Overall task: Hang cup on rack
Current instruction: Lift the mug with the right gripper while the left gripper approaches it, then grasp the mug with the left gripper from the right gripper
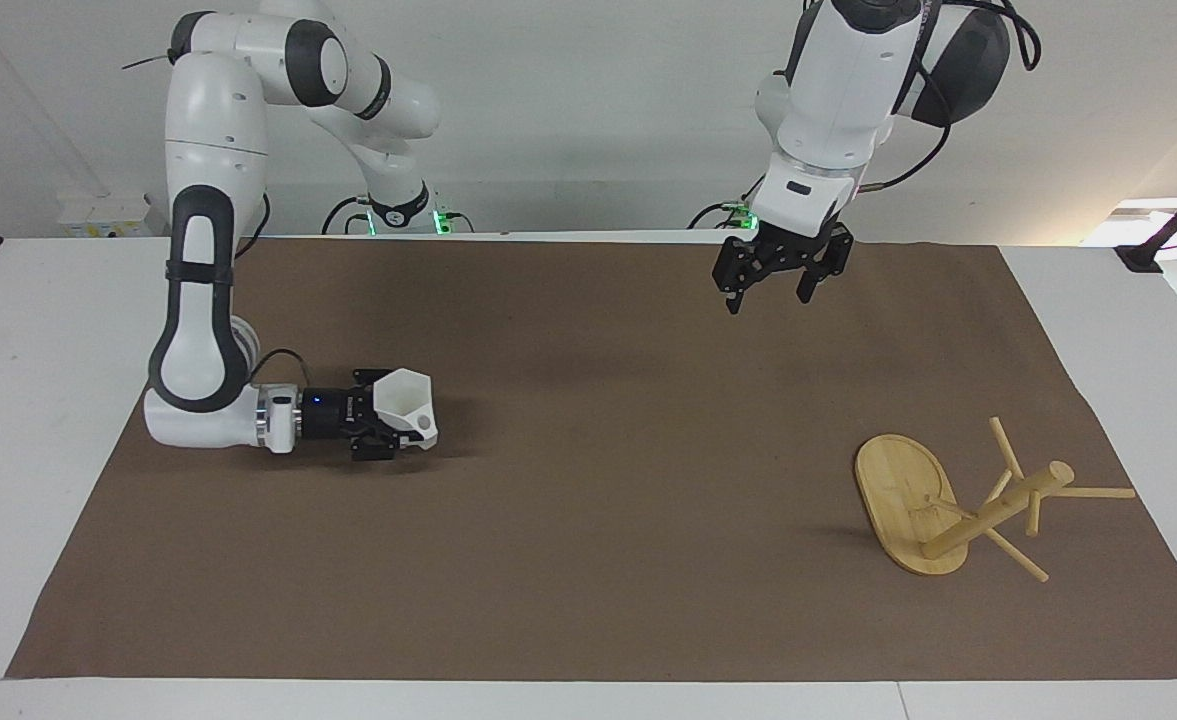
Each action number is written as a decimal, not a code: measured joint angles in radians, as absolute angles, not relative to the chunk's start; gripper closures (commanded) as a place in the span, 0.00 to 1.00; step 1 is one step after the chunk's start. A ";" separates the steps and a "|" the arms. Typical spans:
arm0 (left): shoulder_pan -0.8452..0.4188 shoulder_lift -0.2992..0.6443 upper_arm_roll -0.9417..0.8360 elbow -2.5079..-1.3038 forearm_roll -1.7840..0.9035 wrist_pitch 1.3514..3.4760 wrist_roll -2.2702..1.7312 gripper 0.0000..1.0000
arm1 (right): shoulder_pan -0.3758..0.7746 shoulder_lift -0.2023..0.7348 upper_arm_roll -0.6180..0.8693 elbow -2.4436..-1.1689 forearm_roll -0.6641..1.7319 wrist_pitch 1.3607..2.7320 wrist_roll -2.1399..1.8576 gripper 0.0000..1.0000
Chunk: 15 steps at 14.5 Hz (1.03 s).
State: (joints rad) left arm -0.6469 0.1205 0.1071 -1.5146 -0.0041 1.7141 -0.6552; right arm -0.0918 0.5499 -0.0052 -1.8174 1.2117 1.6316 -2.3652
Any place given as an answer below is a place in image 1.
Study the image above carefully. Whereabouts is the wooden cup rack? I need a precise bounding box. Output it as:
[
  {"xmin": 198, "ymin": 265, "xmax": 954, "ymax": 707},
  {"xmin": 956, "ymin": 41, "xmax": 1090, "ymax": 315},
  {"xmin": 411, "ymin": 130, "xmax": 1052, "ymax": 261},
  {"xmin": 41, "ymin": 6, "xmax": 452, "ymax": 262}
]
[{"xmin": 853, "ymin": 415, "xmax": 1138, "ymax": 585}]

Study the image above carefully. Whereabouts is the white cup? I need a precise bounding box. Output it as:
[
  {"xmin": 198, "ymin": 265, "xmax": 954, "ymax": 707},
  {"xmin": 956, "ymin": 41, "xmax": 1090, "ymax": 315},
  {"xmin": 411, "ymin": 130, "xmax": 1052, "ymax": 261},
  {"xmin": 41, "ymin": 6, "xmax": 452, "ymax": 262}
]
[{"xmin": 371, "ymin": 367, "xmax": 441, "ymax": 453}]

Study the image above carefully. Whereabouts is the black cable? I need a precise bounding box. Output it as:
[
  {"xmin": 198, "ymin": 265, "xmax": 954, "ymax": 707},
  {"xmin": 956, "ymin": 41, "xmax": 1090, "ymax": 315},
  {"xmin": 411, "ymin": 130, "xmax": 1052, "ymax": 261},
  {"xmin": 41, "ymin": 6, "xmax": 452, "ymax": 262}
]
[
  {"xmin": 321, "ymin": 194, "xmax": 375, "ymax": 237},
  {"xmin": 687, "ymin": 176, "xmax": 767, "ymax": 230},
  {"xmin": 248, "ymin": 347, "xmax": 312, "ymax": 390},
  {"xmin": 988, "ymin": 0, "xmax": 1043, "ymax": 72},
  {"xmin": 851, "ymin": 60, "xmax": 953, "ymax": 194}
]

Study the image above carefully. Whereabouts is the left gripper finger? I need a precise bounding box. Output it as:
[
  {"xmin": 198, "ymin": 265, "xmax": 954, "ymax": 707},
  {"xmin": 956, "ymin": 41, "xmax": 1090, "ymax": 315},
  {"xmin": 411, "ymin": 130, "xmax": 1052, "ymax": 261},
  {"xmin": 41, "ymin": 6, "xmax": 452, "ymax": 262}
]
[
  {"xmin": 795, "ymin": 224, "xmax": 856, "ymax": 305},
  {"xmin": 712, "ymin": 237, "xmax": 767, "ymax": 317}
]

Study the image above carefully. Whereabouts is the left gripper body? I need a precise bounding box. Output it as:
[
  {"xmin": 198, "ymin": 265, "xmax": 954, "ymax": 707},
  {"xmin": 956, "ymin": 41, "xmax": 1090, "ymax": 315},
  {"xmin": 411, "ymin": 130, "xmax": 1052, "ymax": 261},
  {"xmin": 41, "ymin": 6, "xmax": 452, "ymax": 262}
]
[{"xmin": 748, "ymin": 221, "xmax": 837, "ymax": 273}]

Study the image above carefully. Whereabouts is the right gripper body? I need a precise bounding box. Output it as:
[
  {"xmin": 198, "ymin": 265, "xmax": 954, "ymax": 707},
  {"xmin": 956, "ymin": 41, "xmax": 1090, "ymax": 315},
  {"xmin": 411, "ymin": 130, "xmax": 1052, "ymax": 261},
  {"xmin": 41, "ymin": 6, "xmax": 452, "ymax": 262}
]
[{"xmin": 299, "ymin": 386, "xmax": 375, "ymax": 443}]

